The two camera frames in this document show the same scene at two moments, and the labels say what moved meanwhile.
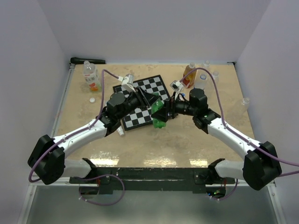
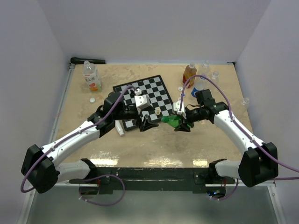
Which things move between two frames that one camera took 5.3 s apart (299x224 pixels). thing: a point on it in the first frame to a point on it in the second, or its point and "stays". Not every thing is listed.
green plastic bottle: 158,104 to 173,120
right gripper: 170,106 to 182,126
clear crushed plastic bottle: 242,108 stays
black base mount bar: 151,180 stays
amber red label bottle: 188,81 stays
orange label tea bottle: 92,76 stays
